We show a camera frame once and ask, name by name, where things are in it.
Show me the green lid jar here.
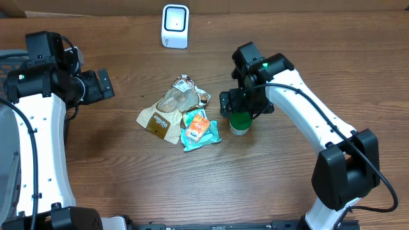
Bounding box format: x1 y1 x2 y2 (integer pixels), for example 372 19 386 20
229 112 252 136

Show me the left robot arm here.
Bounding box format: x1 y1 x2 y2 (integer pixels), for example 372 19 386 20
2 31 114 229

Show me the teal tissue pack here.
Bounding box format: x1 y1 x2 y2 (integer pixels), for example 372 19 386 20
181 120 222 152

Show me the orange snack packet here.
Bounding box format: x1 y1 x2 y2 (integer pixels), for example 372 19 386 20
185 114 210 142

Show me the grey plastic mesh basket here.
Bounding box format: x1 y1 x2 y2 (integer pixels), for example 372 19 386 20
0 49 29 224

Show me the brown clear snack bag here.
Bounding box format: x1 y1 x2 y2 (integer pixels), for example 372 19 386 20
136 74 211 144

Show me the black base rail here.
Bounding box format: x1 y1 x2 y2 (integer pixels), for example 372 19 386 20
127 218 360 230

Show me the white barcode scanner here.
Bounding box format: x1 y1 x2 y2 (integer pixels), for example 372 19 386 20
161 4 190 49

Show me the small green white packet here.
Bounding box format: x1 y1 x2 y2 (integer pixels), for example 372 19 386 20
182 108 207 128

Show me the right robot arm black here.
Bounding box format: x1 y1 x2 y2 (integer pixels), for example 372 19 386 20
219 42 380 229

